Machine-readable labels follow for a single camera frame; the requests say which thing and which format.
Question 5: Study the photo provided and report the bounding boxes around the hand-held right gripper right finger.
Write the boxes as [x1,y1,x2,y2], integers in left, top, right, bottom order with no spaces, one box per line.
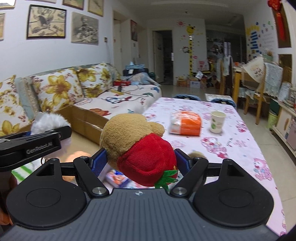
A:
[170,149,257,198]

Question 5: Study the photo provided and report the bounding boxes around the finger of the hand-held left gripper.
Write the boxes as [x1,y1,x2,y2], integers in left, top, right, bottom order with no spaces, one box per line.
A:
[31,126,73,141]

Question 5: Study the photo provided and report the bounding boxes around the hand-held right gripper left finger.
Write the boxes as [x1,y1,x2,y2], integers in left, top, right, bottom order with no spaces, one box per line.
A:
[28,148,110,199]

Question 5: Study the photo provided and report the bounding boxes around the green striped towel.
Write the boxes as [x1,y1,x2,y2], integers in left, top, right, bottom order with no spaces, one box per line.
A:
[11,160,50,180]

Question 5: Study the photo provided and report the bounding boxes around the blue and white plush toy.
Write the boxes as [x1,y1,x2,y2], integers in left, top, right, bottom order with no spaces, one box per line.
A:
[31,112,72,163]

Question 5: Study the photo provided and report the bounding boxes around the orange knitted cloth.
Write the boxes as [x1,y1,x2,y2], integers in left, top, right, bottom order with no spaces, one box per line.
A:
[62,151,92,183]

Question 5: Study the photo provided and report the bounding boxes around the brown bear plush with strawberry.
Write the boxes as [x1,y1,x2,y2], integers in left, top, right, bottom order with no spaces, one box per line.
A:
[99,113,205,189]

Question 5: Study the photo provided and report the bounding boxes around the orange tissue packet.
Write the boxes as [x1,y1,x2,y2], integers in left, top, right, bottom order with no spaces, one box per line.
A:
[169,111,202,137]

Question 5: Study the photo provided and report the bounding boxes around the yellow floral sofa cushion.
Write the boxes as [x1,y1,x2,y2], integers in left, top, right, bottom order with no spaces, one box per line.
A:
[30,68,84,112]
[76,62,114,98]
[0,75,33,137]

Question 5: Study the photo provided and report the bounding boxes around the white paper cup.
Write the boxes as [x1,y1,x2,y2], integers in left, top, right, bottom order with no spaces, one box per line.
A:
[210,111,226,133]

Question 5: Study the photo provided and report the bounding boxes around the floral sofa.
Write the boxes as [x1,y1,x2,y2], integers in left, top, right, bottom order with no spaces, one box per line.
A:
[0,62,162,145]

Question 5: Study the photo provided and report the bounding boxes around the blue padded chair back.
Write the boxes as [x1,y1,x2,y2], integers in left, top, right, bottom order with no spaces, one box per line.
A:
[211,97,236,107]
[173,94,201,100]

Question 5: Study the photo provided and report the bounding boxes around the yellow wooden table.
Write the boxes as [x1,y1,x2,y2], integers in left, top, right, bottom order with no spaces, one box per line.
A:
[232,66,247,105]

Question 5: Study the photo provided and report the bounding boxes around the light blue cloth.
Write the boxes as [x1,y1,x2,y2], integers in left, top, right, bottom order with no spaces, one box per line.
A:
[128,73,155,85]

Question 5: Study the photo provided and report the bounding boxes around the dark luggage case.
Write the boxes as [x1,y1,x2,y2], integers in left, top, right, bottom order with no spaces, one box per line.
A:
[122,66,155,79]

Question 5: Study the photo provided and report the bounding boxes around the green waste bin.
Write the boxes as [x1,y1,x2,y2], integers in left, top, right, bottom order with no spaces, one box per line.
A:
[267,111,279,130]

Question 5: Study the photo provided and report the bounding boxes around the wooden dining chair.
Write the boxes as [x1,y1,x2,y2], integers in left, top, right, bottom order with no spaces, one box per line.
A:
[242,70,282,115]

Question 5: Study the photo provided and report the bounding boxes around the hanging white clothes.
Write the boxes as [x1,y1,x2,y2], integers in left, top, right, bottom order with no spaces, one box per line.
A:
[216,56,233,77]

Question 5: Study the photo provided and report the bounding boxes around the cream cabinet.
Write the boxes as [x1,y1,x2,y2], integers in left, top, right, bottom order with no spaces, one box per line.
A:
[272,102,296,158]

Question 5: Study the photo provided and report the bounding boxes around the portrait drawing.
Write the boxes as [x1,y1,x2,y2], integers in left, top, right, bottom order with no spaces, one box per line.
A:
[70,11,99,45]

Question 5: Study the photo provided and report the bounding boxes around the giraffe height chart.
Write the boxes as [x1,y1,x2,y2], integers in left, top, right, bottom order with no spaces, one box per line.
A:
[186,23,195,77]

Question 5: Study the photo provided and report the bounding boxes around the grey storage box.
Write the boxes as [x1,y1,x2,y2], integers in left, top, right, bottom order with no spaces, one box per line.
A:
[285,120,296,149]

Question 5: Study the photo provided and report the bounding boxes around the framed bird picture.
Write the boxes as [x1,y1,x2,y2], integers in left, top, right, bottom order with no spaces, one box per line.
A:
[26,5,67,39]

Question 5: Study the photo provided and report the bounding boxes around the pale knitted chair cover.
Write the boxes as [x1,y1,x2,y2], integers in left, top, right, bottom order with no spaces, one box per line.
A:
[264,62,284,98]

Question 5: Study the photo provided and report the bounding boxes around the small framed picture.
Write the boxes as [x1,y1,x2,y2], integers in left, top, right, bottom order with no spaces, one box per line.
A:
[88,0,104,16]
[62,0,84,10]

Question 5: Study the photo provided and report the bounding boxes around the red knot decoration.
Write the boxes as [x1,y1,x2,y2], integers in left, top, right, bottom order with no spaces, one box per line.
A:
[268,0,287,41]

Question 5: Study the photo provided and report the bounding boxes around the wall poster with blue notes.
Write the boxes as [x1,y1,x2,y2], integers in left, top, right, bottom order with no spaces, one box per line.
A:
[245,21,278,58]

